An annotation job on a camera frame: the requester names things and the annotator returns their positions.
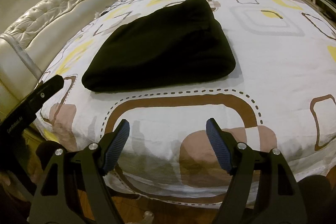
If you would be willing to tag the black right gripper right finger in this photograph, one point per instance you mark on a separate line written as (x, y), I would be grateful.
(262, 189)

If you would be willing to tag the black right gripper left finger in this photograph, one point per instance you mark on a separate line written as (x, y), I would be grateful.
(73, 190)

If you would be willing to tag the black pants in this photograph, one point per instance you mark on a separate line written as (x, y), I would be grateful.
(175, 45)

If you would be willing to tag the white tufted headboard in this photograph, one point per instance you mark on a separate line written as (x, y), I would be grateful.
(41, 32)

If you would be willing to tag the patterned white bed sheet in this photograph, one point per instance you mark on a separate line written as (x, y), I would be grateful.
(263, 69)

